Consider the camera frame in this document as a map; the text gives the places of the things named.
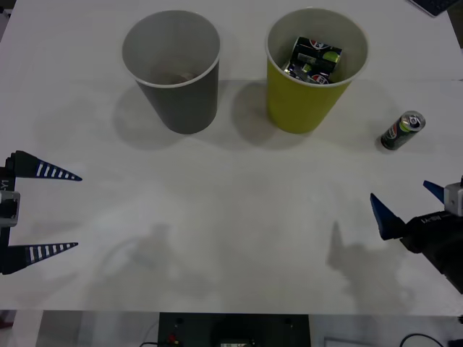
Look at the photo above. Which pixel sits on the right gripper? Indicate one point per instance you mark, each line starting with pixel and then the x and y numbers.
pixel 434 233

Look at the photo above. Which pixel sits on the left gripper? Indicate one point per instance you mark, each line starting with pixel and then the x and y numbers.
pixel 6 179

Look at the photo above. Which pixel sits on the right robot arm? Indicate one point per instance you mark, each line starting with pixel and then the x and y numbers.
pixel 452 267

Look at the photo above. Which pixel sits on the yellow-green plastic waste bin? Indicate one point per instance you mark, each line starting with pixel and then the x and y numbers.
pixel 300 106

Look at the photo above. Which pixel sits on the grey plastic waste bin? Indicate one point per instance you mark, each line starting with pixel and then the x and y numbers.
pixel 188 105

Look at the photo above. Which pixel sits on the black robot torso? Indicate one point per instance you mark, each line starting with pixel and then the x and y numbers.
pixel 235 330

